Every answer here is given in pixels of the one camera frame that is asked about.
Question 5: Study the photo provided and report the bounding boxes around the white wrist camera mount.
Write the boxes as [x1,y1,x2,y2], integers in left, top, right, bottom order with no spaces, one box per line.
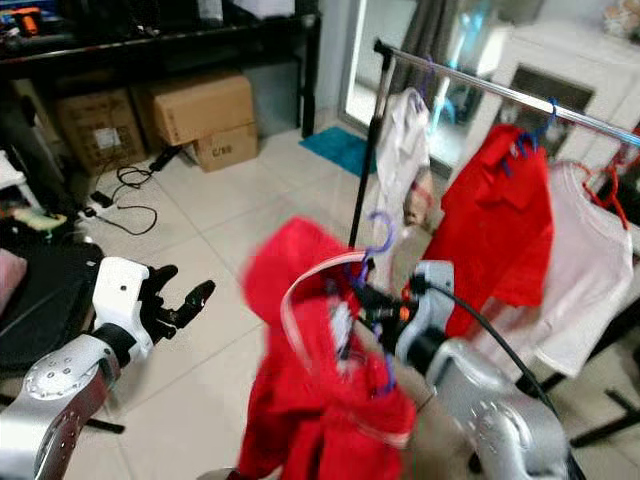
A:
[93,257,156,346]
[395,260,458,361]

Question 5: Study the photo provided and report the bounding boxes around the red shirt white trim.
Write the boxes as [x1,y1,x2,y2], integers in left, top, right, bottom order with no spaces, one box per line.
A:
[235,215,419,480]

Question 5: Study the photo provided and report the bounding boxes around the white sleeveless top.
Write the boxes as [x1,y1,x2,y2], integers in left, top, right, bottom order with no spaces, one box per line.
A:
[470,160,636,379]

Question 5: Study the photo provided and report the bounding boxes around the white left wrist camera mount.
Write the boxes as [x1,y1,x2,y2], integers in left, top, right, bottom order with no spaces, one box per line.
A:
[93,257,156,346]

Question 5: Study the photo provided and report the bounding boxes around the blue plastic hanger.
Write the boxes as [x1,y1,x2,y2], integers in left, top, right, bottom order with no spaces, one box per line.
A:
[500,97,561,176]

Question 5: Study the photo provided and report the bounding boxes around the black chair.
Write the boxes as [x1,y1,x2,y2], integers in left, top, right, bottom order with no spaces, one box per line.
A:
[0,238,106,436]

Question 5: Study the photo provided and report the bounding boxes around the labelled cardboard box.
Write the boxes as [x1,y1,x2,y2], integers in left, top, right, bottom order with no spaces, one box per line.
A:
[55,90,146,176]

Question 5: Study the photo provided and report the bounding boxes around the white collared shirt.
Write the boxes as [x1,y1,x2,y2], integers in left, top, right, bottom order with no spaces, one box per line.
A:
[373,88,433,246]

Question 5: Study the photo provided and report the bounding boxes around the blue floor mat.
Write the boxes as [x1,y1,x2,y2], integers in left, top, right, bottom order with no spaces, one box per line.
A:
[298,125,366,178]

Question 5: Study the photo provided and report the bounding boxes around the orange black tool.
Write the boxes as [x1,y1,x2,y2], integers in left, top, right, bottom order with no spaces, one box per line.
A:
[15,5,46,36]

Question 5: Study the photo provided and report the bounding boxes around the large plain cardboard box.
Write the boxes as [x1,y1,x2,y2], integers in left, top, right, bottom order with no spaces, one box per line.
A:
[135,72,256,149]

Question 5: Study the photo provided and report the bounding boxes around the metal clothes rack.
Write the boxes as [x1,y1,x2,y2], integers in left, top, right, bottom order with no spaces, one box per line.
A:
[345,38,640,451]

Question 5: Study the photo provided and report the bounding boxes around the white glass-door cabinet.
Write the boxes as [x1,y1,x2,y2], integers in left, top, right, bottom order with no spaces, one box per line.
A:
[455,0,640,151]

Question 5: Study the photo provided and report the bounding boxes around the purple plastic hanger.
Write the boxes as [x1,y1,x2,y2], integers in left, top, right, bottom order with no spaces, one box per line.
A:
[412,55,439,111]
[345,208,401,396]

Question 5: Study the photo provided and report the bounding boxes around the black table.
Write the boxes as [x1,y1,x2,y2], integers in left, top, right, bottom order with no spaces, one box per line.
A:
[0,0,321,141]

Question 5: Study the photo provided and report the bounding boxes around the dark grey curtain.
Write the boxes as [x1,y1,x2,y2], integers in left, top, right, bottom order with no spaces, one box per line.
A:
[410,0,461,61]

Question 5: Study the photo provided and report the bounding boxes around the pink cushion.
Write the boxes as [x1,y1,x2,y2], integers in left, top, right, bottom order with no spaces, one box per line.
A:
[0,250,29,313]

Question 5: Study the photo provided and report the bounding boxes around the plain red shirt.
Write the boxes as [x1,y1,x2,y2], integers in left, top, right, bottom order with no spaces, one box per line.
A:
[420,123,556,336]

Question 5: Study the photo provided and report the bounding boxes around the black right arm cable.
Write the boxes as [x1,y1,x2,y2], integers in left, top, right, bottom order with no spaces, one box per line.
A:
[420,283,586,480]

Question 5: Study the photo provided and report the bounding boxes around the grey red-striped sock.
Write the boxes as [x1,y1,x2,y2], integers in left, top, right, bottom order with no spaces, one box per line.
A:
[403,168,436,233]

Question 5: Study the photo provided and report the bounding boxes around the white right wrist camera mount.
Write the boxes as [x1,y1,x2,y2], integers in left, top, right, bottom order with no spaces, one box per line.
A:
[395,260,458,361]

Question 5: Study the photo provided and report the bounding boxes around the small printed cardboard box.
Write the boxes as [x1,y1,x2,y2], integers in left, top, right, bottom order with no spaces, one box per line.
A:
[190,122,259,173]

